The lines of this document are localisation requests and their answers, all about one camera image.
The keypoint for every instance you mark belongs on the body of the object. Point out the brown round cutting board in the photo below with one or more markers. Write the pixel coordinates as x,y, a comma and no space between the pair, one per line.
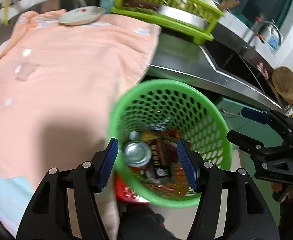
282,79

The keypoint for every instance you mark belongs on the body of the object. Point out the steel faucet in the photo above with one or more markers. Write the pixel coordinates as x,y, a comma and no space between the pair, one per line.
268,33

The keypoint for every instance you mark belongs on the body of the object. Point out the white shallow dish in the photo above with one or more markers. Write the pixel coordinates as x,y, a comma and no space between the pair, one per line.
81,16

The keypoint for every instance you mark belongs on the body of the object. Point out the black foil wrapper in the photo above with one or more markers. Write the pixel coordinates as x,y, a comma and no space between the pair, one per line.
159,158

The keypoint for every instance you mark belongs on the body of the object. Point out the red plastic stool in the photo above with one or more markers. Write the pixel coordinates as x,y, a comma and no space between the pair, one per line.
126,195

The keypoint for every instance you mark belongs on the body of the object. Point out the pink bath towel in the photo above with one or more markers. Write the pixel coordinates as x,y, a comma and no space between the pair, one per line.
59,116

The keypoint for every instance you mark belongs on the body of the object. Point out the silver drink can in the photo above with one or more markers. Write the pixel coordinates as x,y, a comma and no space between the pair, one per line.
137,155

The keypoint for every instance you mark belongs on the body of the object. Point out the green dish rack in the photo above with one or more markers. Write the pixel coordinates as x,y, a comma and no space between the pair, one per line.
202,8

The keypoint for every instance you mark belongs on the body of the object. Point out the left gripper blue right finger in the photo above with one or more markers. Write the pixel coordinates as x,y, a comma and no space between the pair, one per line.
188,160

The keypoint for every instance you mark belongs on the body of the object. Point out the cleaver knife wooden handle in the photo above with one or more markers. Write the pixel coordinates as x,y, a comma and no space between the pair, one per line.
170,12

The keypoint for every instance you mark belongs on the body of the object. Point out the clear plastic wrapper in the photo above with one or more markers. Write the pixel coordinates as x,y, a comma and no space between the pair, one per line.
24,70

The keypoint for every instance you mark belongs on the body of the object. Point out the steel sink basin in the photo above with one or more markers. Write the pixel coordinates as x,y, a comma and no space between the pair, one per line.
238,78

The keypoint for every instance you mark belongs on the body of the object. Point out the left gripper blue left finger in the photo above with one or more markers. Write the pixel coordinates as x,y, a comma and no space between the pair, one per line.
109,156

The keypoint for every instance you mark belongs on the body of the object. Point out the green plastic trash basket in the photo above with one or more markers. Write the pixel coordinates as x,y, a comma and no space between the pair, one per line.
170,110

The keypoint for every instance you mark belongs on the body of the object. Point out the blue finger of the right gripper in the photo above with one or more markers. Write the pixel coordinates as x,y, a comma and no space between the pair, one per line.
244,142
257,116

